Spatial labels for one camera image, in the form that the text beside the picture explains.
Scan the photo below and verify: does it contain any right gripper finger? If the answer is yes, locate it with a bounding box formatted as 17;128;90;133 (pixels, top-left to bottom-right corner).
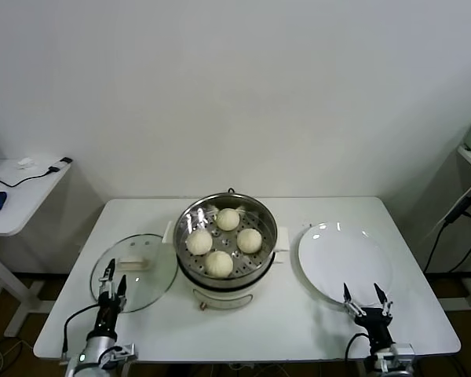
342;282;368;319
373;282;394;318

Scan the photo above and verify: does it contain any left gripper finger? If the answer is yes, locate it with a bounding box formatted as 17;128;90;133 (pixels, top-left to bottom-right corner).
115;273;128;313
97;258;117;306

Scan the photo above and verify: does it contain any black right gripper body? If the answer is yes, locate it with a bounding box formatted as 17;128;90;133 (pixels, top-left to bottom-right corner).
355;309;394;347

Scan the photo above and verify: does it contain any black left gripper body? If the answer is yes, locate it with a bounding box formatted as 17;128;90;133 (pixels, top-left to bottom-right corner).
92;301;123;335

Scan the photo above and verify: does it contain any round glass lid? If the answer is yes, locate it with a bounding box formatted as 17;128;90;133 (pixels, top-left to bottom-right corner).
89;234;178;314

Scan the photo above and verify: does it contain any white steamed baozi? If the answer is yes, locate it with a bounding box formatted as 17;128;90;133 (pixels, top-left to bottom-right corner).
215;207;240;232
235;229;263;254
185;229;214;255
203;251;234;279

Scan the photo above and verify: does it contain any steel steamer pot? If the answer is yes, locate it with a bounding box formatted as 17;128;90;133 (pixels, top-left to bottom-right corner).
161;219;290;311

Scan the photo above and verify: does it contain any stainless steel steamer basket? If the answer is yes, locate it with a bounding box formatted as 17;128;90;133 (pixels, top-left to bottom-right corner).
172;192;278;282

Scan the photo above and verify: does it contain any large white plate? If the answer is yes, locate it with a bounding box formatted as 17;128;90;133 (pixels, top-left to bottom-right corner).
297;221;393;308

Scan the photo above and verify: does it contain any white side desk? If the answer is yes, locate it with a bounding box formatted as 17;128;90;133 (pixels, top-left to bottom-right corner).
0;158;74;339

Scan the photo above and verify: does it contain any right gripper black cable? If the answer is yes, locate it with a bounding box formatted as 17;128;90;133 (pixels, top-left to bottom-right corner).
345;332;372;361

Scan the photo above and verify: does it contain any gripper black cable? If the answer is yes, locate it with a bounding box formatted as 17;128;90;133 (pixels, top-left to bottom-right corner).
62;304;101;354
345;332;372;361

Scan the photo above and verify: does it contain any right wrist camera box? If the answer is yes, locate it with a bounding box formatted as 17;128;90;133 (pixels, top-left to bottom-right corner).
374;343;416;372

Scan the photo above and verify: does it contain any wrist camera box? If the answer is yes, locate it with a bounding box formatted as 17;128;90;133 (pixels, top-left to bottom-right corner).
101;343;137;369
374;343;416;372

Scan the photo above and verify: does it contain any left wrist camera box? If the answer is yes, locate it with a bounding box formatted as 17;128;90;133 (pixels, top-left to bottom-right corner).
101;343;137;369

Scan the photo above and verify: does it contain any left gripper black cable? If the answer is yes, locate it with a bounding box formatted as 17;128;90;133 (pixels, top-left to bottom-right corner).
62;304;101;354

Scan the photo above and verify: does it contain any black power adapter cable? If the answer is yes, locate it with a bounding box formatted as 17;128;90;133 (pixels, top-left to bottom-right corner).
422;194;471;274

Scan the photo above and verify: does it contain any black desk cable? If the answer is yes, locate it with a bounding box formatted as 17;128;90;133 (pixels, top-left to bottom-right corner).
0;167;60;190

